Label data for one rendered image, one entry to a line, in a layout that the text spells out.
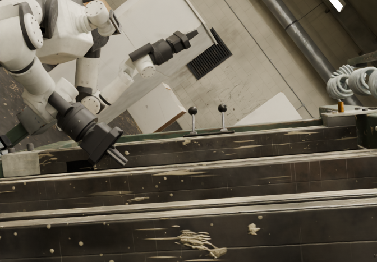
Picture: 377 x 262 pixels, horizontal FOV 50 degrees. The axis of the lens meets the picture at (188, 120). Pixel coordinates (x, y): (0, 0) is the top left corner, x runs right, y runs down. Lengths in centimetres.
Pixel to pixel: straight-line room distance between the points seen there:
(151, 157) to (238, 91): 841
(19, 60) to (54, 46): 38
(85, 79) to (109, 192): 96
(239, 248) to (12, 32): 69
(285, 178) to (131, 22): 341
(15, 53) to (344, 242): 75
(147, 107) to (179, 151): 539
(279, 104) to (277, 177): 446
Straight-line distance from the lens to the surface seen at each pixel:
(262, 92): 957
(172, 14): 391
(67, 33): 133
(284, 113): 514
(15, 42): 95
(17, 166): 140
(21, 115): 201
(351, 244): 45
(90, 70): 164
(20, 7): 98
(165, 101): 653
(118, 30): 142
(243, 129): 181
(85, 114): 112
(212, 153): 121
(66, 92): 115
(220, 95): 963
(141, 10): 400
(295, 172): 70
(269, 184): 70
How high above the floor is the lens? 164
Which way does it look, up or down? 8 degrees down
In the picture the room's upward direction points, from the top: 54 degrees clockwise
